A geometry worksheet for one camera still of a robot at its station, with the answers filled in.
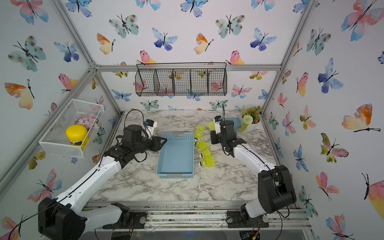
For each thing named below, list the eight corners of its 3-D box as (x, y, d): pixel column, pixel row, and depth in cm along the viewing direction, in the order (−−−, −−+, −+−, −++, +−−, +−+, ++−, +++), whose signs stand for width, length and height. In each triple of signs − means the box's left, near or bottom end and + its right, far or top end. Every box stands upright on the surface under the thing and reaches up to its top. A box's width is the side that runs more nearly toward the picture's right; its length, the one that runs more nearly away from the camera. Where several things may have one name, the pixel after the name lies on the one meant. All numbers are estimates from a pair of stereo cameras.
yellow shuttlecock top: (193, 138, 108) (193, 135, 105) (197, 127, 114) (197, 124, 111) (201, 140, 107) (201, 137, 104) (204, 129, 113) (204, 125, 110)
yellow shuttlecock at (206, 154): (207, 162, 96) (207, 159, 93) (200, 156, 99) (200, 153, 96) (213, 156, 99) (214, 153, 96) (207, 150, 101) (207, 147, 99)
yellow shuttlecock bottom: (202, 172, 91) (202, 169, 88) (198, 164, 95) (198, 161, 91) (216, 165, 94) (217, 162, 91) (212, 157, 97) (212, 154, 94)
